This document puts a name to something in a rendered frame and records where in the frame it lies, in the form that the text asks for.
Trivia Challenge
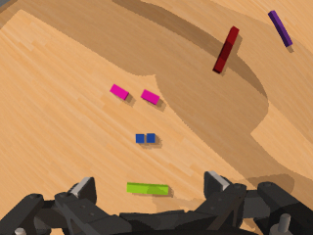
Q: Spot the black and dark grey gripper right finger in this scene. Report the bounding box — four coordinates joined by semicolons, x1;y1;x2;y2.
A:
175;170;313;235

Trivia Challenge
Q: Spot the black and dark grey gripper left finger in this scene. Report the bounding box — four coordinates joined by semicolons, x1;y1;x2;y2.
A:
0;177;132;235

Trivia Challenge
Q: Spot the small blue block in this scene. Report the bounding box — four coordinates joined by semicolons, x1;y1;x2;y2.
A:
147;133;156;143
135;134;145;143

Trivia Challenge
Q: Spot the lime green rod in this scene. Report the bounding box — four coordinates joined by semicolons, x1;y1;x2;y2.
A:
126;182;168;195

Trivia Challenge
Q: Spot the magenta block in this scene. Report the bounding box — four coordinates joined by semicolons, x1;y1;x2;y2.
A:
141;89;159;105
110;84;129;100

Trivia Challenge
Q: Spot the dark red rod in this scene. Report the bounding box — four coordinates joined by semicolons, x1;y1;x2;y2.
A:
212;26;239;74

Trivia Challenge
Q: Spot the dark purple rod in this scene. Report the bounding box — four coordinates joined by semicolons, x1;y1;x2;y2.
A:
268;10;292;48

